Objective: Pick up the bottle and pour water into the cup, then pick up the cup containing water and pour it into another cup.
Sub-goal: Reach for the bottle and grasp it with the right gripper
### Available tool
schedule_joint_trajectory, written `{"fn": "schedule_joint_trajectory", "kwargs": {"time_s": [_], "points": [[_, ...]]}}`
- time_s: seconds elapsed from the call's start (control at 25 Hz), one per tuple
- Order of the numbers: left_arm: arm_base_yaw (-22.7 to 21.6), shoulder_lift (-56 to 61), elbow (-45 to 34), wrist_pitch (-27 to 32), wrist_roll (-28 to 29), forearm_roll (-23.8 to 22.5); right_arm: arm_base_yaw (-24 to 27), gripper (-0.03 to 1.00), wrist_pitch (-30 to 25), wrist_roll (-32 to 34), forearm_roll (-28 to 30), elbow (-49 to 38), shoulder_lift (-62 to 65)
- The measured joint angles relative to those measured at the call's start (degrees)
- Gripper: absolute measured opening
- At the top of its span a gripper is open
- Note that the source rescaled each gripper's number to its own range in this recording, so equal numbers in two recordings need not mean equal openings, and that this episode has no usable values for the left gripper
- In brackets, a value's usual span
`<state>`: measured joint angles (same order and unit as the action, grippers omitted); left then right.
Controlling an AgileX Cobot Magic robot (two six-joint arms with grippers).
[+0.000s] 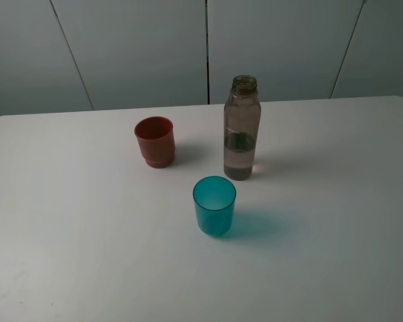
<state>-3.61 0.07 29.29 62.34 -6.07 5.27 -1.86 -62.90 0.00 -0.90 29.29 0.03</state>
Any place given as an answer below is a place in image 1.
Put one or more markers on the brown translucent plastic bottle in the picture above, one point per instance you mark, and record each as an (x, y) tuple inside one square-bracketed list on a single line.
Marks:
[(242, 114)]

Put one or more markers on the red plastic cup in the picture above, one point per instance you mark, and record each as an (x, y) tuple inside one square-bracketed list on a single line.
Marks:
[(156, 141)]

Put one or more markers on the teal translucent plastic cup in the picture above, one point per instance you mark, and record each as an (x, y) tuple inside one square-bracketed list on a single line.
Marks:
[(214, 198)]

